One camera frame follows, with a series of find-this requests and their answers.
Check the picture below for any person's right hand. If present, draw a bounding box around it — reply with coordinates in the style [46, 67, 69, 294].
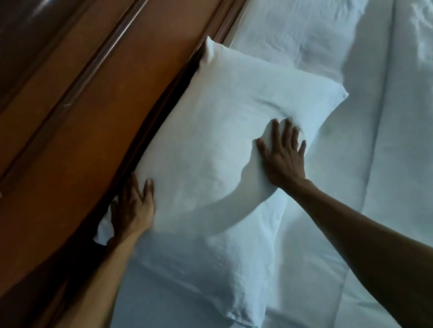
[253, 115, 313, 196]

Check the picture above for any person's left hand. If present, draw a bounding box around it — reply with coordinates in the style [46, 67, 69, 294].
[105, 170, 162, 244]

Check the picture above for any white pillow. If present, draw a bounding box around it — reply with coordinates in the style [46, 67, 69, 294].
[68, 18, 380, 328]

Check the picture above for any person's left forearm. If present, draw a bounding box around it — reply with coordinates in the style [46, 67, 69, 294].
[0, 227, 160, 328]

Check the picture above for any person's right forearm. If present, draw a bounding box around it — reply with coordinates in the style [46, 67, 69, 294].
[283, 161, 433, 328]

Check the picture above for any white bed sheet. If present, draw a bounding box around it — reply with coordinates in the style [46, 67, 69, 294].
[47, 0, 433, 328]

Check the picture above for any brown wooden headboard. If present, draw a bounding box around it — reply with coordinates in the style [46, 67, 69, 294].
[0, 0, 318, 328]

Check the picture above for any white duvet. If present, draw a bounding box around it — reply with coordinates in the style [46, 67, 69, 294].
[283, 0, 433, 328]

